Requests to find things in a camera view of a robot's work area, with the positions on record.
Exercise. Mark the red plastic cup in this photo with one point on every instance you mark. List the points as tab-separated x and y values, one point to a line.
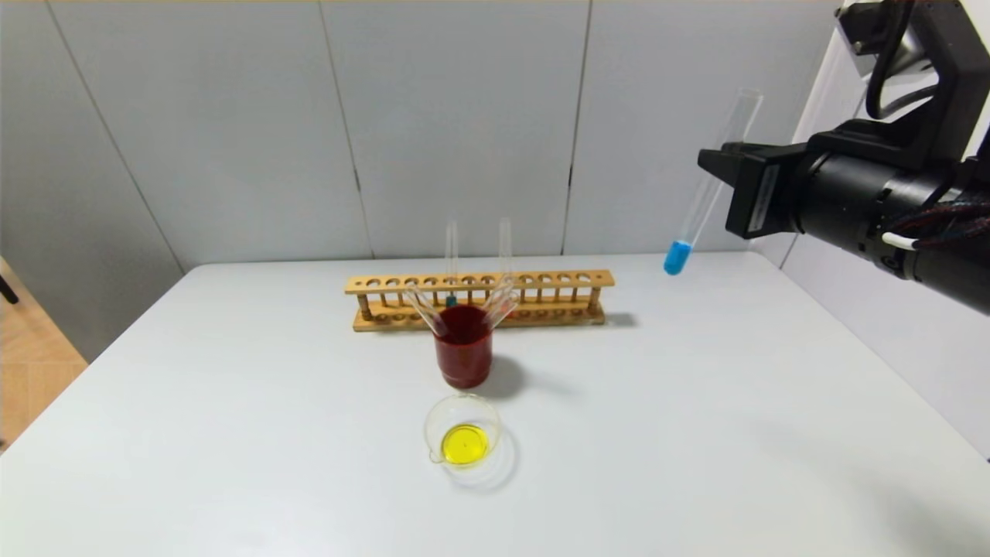
462	363

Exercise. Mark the yellow pigment glass test tube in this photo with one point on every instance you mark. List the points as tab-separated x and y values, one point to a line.
425	308

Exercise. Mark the black floor object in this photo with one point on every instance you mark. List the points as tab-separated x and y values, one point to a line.
6	288

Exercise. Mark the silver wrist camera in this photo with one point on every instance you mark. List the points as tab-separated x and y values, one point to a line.
897	54

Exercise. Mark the red pigment glass test tube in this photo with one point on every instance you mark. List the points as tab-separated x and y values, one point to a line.
505	247

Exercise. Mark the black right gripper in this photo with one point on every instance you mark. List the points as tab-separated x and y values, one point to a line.
762	196

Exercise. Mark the empty glass test tube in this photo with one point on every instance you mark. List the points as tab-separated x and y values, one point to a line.
501	303

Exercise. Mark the wooden test tube rack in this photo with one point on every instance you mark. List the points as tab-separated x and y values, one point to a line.
387	283

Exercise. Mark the blue pigment glass test tube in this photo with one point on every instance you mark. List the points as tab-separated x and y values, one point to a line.
677	259
450	255

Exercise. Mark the clear glass beaker dish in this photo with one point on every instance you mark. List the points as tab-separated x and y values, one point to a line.
464	445

